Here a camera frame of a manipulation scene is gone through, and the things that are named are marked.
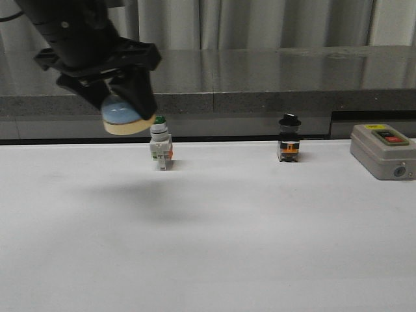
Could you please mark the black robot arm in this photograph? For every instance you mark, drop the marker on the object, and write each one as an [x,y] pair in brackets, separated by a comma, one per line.
[95,13]

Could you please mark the grey stone counter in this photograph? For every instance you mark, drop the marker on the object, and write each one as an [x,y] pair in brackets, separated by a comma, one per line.
[229,93]

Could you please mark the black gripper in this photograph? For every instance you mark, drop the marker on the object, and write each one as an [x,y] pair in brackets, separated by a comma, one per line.
[79,50]

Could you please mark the green pushbutton switch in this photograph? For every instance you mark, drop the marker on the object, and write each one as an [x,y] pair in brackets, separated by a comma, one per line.
[161,146]

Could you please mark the blue desk bell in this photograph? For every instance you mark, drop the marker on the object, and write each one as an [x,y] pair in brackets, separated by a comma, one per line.
[120,118]

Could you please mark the black selector switch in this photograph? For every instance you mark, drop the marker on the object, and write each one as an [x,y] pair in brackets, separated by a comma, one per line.
[289,140]

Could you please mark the grey on-off switch box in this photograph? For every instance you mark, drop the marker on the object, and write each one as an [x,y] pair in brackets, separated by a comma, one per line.
[385,152]

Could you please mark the grey curtain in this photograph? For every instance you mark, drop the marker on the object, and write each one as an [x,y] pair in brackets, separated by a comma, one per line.
[222,25]

